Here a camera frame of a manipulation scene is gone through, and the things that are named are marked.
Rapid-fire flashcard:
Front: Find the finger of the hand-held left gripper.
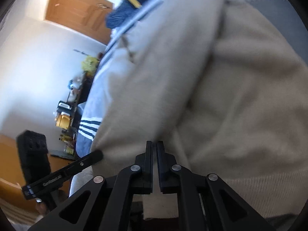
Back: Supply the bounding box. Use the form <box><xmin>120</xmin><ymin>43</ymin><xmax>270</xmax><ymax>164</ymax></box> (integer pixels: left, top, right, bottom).
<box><xmin>68</xmin><ymin>150</ymin><xmax>104</xmax><ymax>176</ymax></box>

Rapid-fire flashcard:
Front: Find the dark garment with yellow stripe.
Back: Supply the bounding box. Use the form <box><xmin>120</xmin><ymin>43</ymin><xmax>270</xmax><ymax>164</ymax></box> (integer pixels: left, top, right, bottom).
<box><xmin>126</xmin><ymin>0</ymin><xmax>142</xmax><ymax>9</ymax></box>

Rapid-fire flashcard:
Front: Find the yellow bag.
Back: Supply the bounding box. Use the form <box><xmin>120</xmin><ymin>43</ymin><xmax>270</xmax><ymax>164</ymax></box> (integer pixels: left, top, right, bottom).
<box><xmin>81</xmin><ymin>55</ymin><xmax>100</xmax><ymax>74</ymax></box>

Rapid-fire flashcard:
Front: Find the grey striped blanket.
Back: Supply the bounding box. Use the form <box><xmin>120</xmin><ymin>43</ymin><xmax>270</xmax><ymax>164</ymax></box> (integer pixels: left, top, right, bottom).
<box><xmin>76</xmin><ymin>0</ymin><xmax>300</xmax><ymax>160</ymax></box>

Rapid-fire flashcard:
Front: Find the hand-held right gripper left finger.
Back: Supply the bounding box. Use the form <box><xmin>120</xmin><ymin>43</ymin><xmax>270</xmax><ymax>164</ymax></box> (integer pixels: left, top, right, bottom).
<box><xmin>28</xmin><ymin>141</ymin><xmax>154</xmax><ymax>231</ymax></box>

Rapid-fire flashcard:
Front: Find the wooden door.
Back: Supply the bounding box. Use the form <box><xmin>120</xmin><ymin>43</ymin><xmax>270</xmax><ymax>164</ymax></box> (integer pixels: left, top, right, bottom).
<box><xmin>45</xmin><ymin>0</ymin><xmax>114</xmax><ymax>46</ymax></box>

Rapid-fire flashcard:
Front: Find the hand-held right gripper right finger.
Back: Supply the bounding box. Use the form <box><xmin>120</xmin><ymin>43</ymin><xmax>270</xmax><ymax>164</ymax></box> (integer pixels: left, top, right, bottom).
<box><xmin>156</xmin><ymin>141</ymin><xmax>277</xmax><ymax>231</ymax></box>

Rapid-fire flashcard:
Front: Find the blue patterned cloth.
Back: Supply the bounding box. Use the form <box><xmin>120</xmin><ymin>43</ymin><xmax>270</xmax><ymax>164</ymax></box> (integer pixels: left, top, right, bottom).
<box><xmin>106</xmin><ymin>0</ymin><xmax>154</xmax><ymax>29</ymax></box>

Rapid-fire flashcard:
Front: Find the beige knit sweater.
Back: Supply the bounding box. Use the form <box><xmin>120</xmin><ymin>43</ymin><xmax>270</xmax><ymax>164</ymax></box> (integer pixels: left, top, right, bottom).
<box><xmin>90</xmin><ymin>0</ymin><xmax>308</xmax><ymax>220</ymax></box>

